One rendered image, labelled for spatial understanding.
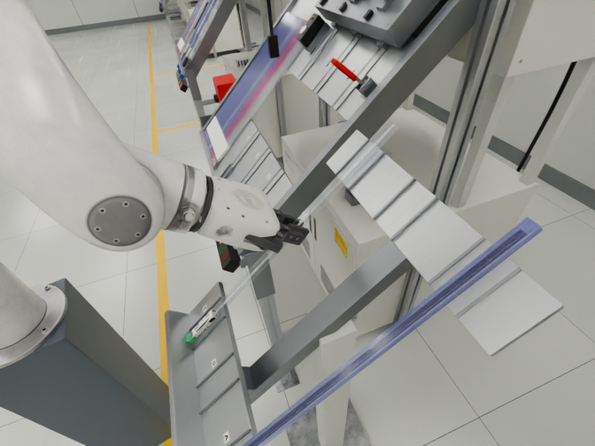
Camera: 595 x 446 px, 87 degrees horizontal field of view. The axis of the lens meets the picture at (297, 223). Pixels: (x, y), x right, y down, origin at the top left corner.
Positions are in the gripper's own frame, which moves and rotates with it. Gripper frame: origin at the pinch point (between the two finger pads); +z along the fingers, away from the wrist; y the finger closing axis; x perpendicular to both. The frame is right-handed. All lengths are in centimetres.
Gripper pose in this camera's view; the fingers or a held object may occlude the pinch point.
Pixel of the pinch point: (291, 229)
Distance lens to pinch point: 48.7
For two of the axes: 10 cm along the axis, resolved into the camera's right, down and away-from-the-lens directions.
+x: -5.3, 7.5, 4.0
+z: 7.7, 2.4, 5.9
